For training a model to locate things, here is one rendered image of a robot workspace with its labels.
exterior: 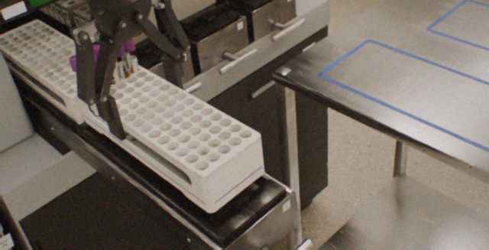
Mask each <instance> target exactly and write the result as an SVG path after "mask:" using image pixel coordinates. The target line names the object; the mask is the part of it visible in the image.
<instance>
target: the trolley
mask: <svg viewBox="0 0 489 250"><path fill-rule="evenodd" d="M272 76H273V81H274V82H275V92H277V114H278V124H279V136H280V157H281V169H282V180H283V184H284V185H286V187H288V188H290V189H291V190H292V191H296V214H297V227H296V228H295V229H293V230H291V231H290V232H289V233H288V234H287V250H294V249H295V248H296V247H297V246H299V245H300V244H301V243H302V233H301V215H300V182H299V164H298V147H297V130H296V112H295V96H294V92H297V93H299V94H302V95H304V96H306V97H308V98H310V99H312V100H314V101H317V102H319V103H321V104H323V105H325V106H326V107H328V108H330V109H332V110H334V111H336V112H339V113H341V114H343V115H346V116H348V117H349V118H351V119H354V120H356V121H358V122H360V123H362V124H364V125H365V126H367V127H369V128H372V129H374V130H376V131H378V132H380V133H382V134H384V135H386V136H389V137H391V138H394V139H396V140H397V141H396V150H395V158H394V166H393V179H392V180H391V181H390V182H389V183H388V184H386V185H385V186H384V187H383V188H382V189H381V190H380V191H379V192H378V193H377V194H376V195H375V196H373V197H372V198H371V199H370V200H368V202H367V203H366V204H365V205H364V206H363V207H362V208H361V209H360V210H359V211H357V212H356V214H354V215H353V217H351V218H350V219H349V220H348V221H347V222H346V224H344V225H343V226H342V227H341V228H340V229H339V230H338V231H337V232H336V233H335V234H334V235H333V236H332V237H330V238H329V239H327V241H326V242H325V243H324V244H323V245H322V246H321V247H320V248H319V249H318V250H489V217H487V216H485V215H483V214H480V213H479V212H478V211H476V210H475V209H472V208H471V207H469V206H466V205H464V204H462V203H460V202H458V201H456V200H454V199H452V198H450V196H447V195H445V194H444V193H441V192H439V191H438V190H435V189H433V188H431V187H429V186H427V185H425V184H424V183H421V182H419V181H417V180H416V179H414V178H413V177H411V176H409V175H407V174H406V163H407V156H408V149H409V147H411V148H413V149H416V150H417V151H420V152H422V153H424V154H427V155H429V156H430V157H433V158H435V159H436V160H440V161H441V162H442V163H444V164H447V165H448V166H450V167H453V168H455V169H457V170H459V171H462V172H464V173H466V174H469V175H471V176H473V177H475V179H477V180H479V181H481V182H485V183H487V184H489V0H383V1H381V2H379V3H378V4H376V5H375V6H373V7H372V8H370V9H368V10H367V11H365V13H363V14H361V15H359V16H358V17H356V18H355V19H354V20H352V21H350V22H348V23H347V24H345V25H343V26H342V27H340V29H338V30H337V31H335V32H334V33H331V34H330V35H329V36H327V37H325V38H324V39H322V40H321V41H319V42H318V43H316V44H314V45H312V46H311V48H309V49H307V50H305V51H304V52H302V53H301V54H300V55H298V56H297V57H294V58H293V59H291V60H289V61H288V62H286V63H285V64H284V65H282V66H281V67H280V68H278V69H277V70H275V71H273V72H272Z"/></svg>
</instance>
